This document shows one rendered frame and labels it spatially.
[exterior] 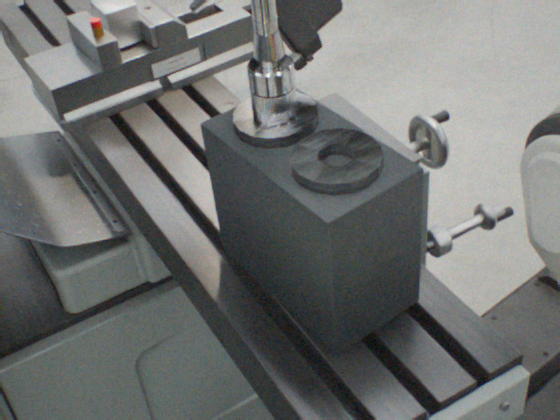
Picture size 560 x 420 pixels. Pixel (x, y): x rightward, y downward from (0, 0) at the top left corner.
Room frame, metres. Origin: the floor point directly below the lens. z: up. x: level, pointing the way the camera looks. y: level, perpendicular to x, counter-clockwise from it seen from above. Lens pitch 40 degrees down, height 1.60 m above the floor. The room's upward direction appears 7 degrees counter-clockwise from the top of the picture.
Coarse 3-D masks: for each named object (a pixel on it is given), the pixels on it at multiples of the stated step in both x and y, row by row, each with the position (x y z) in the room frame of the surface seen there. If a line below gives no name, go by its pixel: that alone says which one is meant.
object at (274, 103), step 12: (252, 84) 0.69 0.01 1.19; (264, 84) 0.68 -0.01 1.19; (276, 84) 0.68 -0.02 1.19; (288, 84) 0.68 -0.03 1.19; (252, 96) 0.69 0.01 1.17; (264, 96) 0.68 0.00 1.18; (276, 96) 0.68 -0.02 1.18; (288, 96) 0.68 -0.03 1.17; (252, 108) 0.70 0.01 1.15; (264, 108) 0.68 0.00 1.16; (276, 108) 0.68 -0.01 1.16; (288, 108) 0.68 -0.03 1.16; (264, 120) 0.68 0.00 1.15; (276, 120) 0.68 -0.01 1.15; (288, 120) 0.68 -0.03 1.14
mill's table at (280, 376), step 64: (64, 0) 1.48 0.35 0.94; (128, 128) 1.03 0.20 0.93; (192, 128) 0.99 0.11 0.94; (128, 192) 0.87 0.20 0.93; (192, 192) 0.84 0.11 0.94; (192, 256) 0.71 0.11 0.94; (256, 320) 0.60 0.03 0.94; (448, 320) 0.57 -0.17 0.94; (256, 384) 0.56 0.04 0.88; (320, 384) 0.50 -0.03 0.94; (384, 384) 0.49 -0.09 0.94; (448, 384) 0.49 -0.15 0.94; (512, 384) 0.49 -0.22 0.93
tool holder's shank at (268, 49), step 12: (252, 0) 0.70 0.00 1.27; (264, 0) 0.69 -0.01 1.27; (252, 12) 0.70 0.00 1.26; (264, 12) 0.69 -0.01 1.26; (276, 12) 0.70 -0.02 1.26; (264, 24) 0.69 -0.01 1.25; (276, 24) 0.70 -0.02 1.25; (264, 36) 0.69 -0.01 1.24; (276, 36) 0.69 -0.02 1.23; (264, 48) 0.69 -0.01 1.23; (276, 48) 0.69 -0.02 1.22; (264, 60) 0.69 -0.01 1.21; (276, 60) 0.69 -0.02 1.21
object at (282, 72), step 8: (288, 56) 0.71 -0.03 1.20; (248, 64) 0.70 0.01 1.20; (256, 64) 0.70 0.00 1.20; (280, 64) 0.70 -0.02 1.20; (288, 64) 0.69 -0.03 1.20; (248, 72) 0.69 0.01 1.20; (256, 72) 0.69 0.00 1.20; (264, 72) 0.68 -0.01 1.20; (272, 72) 0.68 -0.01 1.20; (280, 72) 0.68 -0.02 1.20; (288, 72) 0.69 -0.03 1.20; (256, 80) 0.68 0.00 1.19; (264, 80) 0.68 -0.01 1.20; (272, 80) 0.68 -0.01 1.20; (280, 80) 0.68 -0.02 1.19
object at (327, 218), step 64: (256, 128) 0.68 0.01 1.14; (320, 128) 0.68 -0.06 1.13; (256, 192) 0.63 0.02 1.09; (320, 192) 0.58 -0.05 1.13; (384, 192) 0.57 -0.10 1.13; (256, 256) 0.65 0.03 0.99; (320, 256) 0.55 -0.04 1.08; (384, 256) 0.57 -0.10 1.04; (320, 320) 0.55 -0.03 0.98; (384, 320) 0.57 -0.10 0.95
